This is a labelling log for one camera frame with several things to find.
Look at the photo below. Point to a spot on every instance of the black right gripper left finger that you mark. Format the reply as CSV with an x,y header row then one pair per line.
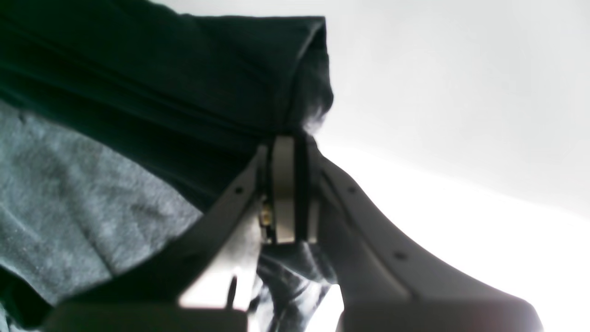
x,y
203,281

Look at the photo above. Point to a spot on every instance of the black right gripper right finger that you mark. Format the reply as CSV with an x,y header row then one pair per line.
x,y
388,282

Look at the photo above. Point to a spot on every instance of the black printed t-shirt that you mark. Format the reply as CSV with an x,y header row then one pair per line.
x,y
189,98

